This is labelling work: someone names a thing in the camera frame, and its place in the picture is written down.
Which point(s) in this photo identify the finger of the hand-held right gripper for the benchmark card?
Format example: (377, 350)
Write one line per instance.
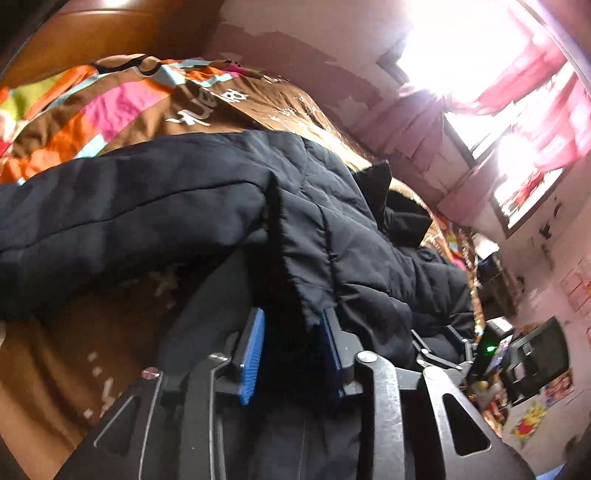
(461, 344)
(436, 357)

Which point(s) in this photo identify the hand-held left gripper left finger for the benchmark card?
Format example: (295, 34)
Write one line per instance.
(251, 355)

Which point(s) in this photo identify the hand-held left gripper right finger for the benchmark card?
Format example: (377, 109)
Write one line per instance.
(330, 350)

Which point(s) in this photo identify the black padded jacket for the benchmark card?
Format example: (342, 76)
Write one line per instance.
(184, 194)

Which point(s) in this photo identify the black television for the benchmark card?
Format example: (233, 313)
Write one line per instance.
(540, 355)

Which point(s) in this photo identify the dark wooden side table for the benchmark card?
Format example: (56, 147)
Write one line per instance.
(496, 286)

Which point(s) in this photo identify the colourful small poster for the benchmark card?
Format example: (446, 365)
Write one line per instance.
(559, 388)

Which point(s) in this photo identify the yellow cartoon poster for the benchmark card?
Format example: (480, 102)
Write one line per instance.
(531, 422)

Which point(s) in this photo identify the pink curtain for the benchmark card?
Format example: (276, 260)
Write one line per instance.
(425, 134)
(531, 78)

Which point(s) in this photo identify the colourful patchwork blanket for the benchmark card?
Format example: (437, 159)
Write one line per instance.
(115, 106)

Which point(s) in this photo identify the window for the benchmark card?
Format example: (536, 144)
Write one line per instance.
(466, 50)

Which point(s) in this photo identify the wooden headboard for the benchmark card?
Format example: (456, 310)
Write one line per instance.
(92, 32)

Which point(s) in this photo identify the paper wall chart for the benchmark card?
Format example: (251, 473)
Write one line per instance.
(577, 286)

